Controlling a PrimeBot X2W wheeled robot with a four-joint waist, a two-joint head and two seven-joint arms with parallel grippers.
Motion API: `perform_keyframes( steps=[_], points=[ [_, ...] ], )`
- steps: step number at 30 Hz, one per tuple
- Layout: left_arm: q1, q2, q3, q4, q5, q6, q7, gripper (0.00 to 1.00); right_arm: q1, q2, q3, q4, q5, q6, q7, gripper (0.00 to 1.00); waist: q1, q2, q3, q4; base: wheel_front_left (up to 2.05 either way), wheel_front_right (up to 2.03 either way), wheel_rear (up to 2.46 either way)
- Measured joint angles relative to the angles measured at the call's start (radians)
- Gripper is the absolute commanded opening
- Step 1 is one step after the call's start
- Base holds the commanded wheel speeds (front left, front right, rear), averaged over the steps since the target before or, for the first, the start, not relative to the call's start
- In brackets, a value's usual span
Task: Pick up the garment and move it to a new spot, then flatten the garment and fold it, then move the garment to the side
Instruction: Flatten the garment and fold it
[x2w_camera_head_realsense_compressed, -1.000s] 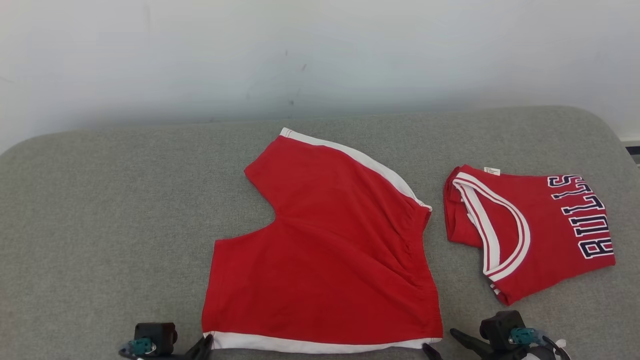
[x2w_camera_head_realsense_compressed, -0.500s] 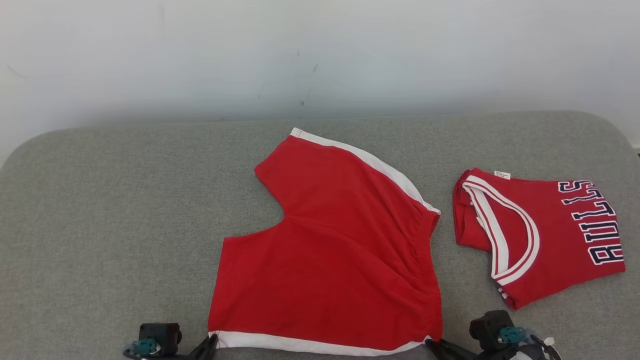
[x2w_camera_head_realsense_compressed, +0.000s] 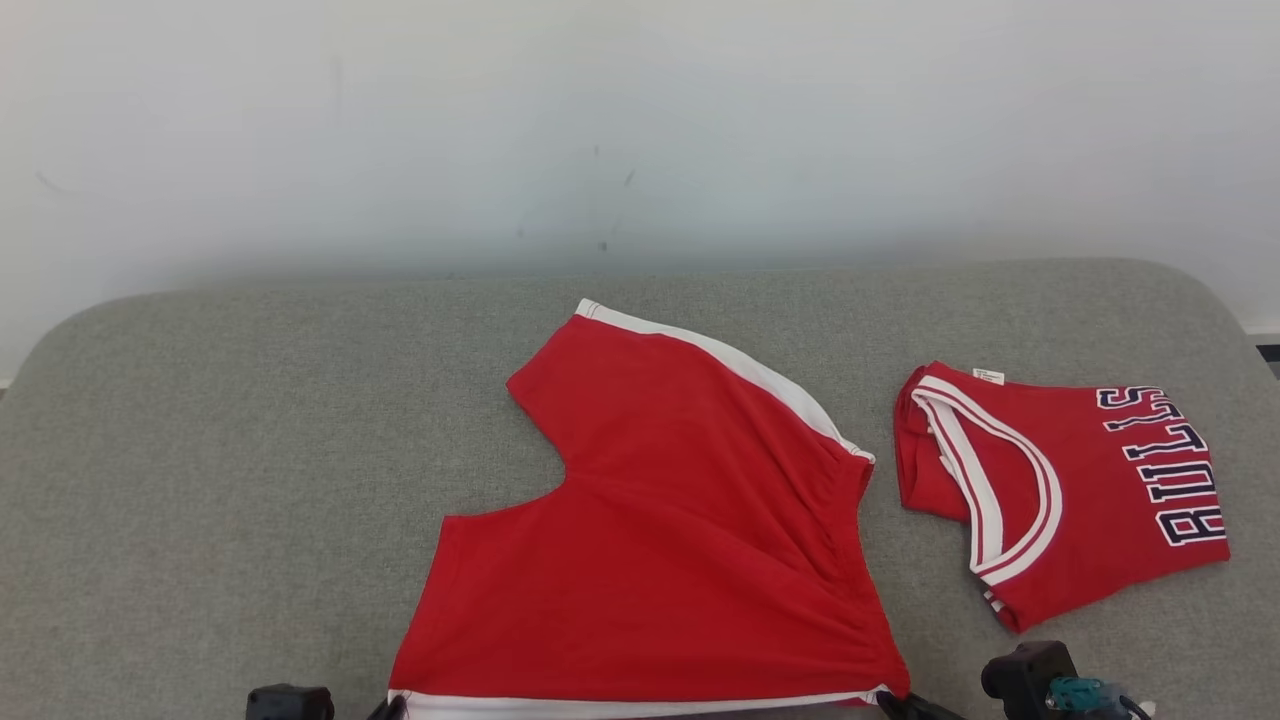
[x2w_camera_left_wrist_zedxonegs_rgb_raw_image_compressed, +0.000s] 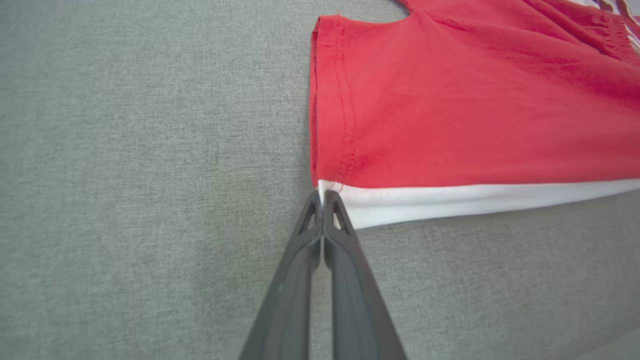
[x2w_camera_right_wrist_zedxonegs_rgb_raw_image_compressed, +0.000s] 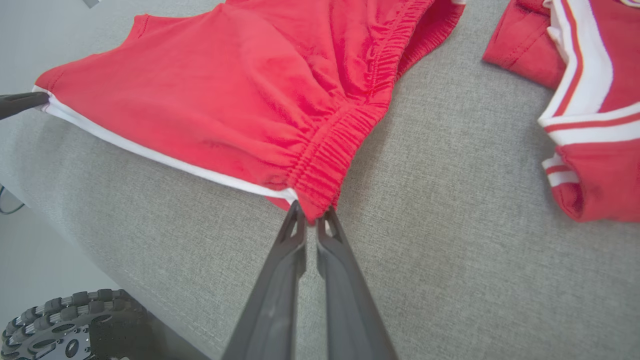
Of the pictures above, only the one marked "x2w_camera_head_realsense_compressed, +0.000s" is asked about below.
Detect red Bulls 23 jersey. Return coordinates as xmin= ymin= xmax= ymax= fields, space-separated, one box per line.
xmin=893 ymin=360 xmax=1232 ymax=635

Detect right arm teal cable connector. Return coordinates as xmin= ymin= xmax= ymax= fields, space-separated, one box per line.
xmin=1045 ymin=677 xmax=1131 ymax=714

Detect red shorts with white stripe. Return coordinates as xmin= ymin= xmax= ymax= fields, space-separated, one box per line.
xmin=388 ymin=298 xmax=912 ymax=720

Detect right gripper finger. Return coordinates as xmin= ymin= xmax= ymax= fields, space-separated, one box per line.
xmin=875 ymin=690 xmax=966 ymax=720

